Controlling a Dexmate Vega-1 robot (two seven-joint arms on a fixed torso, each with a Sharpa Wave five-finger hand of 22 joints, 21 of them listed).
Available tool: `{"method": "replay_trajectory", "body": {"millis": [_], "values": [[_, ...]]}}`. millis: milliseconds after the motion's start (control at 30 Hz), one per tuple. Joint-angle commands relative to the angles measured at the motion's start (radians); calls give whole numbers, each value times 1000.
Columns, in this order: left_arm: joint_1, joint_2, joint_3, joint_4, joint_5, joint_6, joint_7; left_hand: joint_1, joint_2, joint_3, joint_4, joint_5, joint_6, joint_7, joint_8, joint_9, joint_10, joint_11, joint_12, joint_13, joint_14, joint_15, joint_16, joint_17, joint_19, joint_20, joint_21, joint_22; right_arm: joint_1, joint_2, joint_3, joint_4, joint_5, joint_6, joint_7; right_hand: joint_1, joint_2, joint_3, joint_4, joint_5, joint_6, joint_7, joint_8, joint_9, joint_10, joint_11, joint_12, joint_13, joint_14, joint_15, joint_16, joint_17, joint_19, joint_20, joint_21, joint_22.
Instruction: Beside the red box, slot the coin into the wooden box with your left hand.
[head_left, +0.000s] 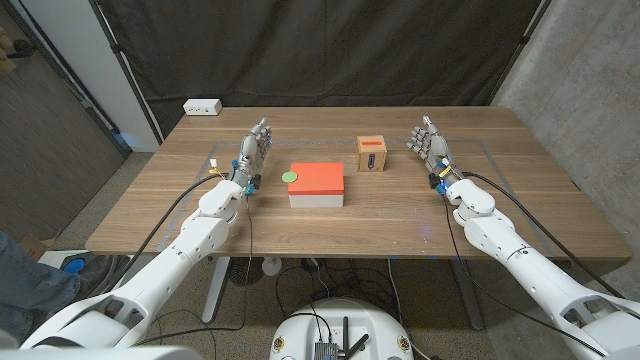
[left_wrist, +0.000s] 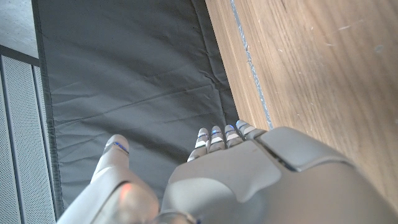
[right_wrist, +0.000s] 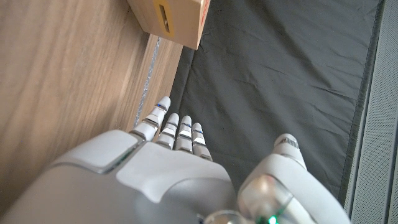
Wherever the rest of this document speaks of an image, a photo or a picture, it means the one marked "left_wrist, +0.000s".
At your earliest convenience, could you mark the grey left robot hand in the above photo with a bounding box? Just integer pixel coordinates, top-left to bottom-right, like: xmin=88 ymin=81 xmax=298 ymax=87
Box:
xmin=55 ymin=119 xmax=398 ymax=224

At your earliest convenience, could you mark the grey tape outline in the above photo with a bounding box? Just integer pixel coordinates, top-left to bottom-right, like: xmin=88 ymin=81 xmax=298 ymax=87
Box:
xmin=229 ymin=0 xmax=274 ymax=130

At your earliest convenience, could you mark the black fabric backdrop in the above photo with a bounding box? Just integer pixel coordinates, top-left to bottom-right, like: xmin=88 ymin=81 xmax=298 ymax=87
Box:
xmin=30 ymin=0 xmax=240 ymax=218

